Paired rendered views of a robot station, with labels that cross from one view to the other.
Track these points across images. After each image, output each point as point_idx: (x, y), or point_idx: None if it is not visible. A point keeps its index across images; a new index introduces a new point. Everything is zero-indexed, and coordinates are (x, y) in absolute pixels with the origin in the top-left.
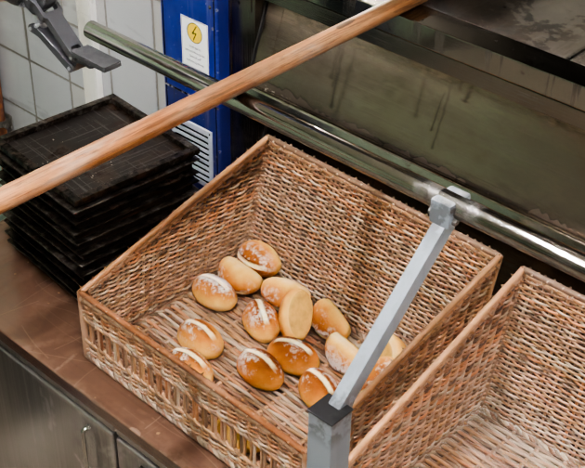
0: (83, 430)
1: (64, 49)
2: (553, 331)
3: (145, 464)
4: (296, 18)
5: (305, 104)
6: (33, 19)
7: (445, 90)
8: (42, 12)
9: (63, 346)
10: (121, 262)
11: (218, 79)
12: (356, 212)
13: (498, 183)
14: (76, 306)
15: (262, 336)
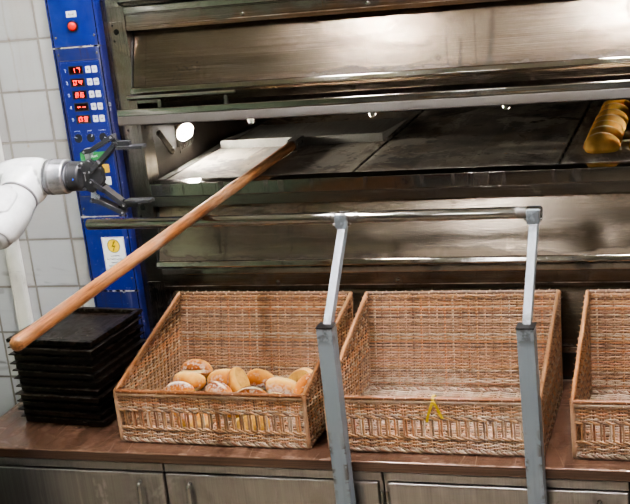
0: (138, 483)
1: (118, 202)
2: (392, 327)
3: (192, 478)
4: (181, 212)
5: (203, 259)
6: (91, 195)
7: None
8: (101, 186)
9: (103, 442)
10: (130, 371)
11: (136, 269)
12: (253, 310)
13: None
14: (94, 428)
15: None
